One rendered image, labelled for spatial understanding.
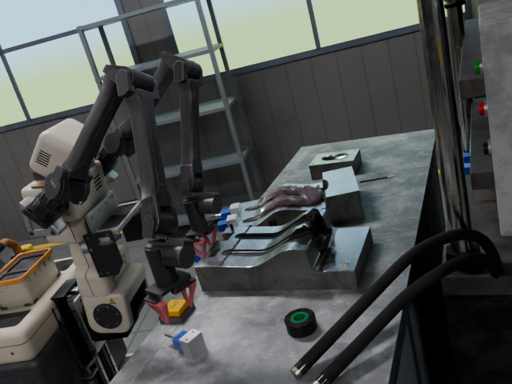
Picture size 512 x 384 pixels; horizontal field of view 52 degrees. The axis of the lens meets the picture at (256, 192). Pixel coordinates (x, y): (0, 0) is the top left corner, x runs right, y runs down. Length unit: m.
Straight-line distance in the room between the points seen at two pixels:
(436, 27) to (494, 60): 0.37
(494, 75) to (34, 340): 1.58
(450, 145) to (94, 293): 1.23
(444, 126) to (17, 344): 1.46
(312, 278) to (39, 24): 3.74
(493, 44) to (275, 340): 0.85
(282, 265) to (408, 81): 3.01
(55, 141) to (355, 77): 2.98
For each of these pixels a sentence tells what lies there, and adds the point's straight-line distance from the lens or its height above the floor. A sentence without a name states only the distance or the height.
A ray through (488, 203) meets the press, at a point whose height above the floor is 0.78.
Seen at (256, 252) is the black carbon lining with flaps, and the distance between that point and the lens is 1.64.
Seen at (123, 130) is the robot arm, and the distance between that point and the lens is 1.92.
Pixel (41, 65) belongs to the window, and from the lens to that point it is 4.86.
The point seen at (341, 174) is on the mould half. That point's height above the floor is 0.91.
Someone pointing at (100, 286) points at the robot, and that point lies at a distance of 1.88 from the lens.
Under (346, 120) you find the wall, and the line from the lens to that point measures 4.37.
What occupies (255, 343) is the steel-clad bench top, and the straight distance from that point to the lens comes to 1.39.
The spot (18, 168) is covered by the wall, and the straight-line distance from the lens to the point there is 5.29.
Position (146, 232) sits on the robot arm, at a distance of 1.28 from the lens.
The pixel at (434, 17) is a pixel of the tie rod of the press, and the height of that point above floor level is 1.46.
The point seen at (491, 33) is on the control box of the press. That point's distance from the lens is 0.98.
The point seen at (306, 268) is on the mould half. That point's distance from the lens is 1.50.
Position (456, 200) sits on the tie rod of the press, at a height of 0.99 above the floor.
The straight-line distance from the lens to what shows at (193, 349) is 1.40.
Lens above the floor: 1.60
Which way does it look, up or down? 20 degrees down
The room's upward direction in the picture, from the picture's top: 15 degrees counter-clockwise
